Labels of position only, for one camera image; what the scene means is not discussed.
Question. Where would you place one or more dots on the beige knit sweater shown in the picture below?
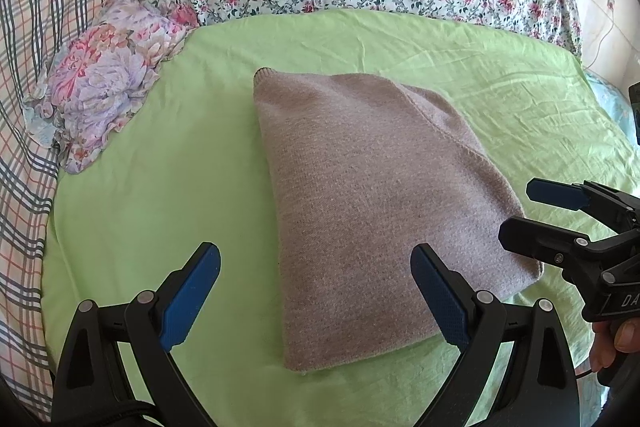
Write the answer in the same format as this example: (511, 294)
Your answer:
(370, 207)

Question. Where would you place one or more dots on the light blue cloth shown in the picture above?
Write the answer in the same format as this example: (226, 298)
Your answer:
(607, 102)

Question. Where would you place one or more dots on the person's right hand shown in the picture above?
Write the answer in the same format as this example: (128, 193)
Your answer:
(617, 342)

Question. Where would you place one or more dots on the plaid blanket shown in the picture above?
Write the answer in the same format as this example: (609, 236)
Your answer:
(30, 32)

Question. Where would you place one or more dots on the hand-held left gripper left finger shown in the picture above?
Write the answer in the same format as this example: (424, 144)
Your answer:
(190, 294)

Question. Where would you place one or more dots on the green bed sheet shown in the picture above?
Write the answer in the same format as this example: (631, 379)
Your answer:
(190, 157)

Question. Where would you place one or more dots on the floral ruffled pillow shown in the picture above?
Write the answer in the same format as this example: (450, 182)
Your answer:
(110, 82)

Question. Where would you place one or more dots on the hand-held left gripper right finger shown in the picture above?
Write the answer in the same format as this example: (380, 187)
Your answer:
(440, 297)

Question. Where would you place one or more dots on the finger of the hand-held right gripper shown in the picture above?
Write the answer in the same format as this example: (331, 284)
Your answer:
(535, 237)
(550, 192)

